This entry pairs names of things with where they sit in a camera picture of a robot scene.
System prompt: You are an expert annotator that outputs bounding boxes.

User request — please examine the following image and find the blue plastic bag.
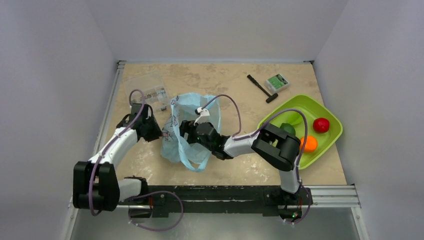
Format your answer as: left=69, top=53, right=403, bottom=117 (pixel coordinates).
left=160, top=92, right=221, bottom=173

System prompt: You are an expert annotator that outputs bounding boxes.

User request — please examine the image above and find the light green fake fruit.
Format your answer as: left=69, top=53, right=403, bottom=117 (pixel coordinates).
left=286, top=111, right=304, bottom=126

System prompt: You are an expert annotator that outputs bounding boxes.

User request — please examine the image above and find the orange fake fruit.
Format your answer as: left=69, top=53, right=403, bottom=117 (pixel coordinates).
left=299, top=135, right=318, bottom=153

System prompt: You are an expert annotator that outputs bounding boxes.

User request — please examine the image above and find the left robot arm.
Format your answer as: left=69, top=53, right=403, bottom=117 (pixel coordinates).
left=72, top=103, right=162, bottom=216

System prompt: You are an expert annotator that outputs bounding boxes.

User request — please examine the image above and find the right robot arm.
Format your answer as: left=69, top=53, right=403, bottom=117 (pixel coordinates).
left=179, top=120, right=306, bottom=204

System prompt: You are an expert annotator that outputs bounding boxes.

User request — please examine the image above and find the red fake apple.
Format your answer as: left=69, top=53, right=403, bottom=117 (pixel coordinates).
left=312, top=117, right=330, bottom=134

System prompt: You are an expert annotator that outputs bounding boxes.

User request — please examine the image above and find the clear plastic screw organizer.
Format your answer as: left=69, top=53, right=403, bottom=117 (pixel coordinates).
left=123, top=70, right=170, bottom=112

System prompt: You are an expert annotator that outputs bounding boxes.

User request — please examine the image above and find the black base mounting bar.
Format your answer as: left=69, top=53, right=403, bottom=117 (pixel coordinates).
left=117, top=185, right=313, bottom=221

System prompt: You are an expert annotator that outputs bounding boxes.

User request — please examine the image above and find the green white small box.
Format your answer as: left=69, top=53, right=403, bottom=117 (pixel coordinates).
left=264, top=73, right=291, bottom=94

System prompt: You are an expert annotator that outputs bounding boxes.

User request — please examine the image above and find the green plastic bowl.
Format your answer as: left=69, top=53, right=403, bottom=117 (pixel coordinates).
left=257, top=94, right=343, bottom=170

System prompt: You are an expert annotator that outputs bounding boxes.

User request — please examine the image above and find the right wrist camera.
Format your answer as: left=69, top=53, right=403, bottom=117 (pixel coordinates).
left=194, top=107, right=210, bottom=126

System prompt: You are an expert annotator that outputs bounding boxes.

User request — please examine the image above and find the black T-handle tool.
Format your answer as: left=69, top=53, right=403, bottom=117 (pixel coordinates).
left=246, top=74, right=278, bottom=104

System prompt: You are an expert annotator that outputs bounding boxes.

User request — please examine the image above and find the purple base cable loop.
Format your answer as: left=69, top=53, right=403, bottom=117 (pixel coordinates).
left=127, top=190, right=185, bottom=233

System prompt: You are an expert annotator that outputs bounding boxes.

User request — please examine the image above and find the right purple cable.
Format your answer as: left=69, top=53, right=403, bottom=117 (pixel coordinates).
left=198, top=94, right=314, bottom=226

